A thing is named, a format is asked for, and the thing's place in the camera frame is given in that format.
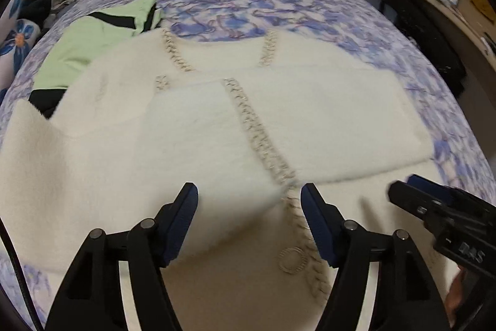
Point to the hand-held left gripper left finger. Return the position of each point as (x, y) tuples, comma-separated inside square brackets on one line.
[(180, 226)]

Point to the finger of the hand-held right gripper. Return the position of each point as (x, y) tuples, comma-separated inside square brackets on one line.
[(407, 197), (426, 184)]

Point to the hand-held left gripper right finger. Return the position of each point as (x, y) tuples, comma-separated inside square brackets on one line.
[(317, 222)]

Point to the white fuzzy cardigan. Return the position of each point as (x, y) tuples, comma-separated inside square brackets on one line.
[(193, 129)]

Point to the person's right hand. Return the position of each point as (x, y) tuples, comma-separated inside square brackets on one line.
[(454, 296)]

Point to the black bag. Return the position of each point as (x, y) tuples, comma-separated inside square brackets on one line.
[(426, 32)]

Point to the yellow paper sheet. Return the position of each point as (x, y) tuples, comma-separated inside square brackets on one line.
[(484, 5)]

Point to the green garment with black trim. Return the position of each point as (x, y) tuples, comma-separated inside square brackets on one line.
[(77, 44)]

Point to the purple floral blanket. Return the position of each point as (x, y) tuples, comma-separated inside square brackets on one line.
[(271, 1)]

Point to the blue flower print pillow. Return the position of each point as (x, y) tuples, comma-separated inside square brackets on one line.
[(17, 44)]

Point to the black clothing heap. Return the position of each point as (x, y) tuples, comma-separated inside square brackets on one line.
[(37, 5)]

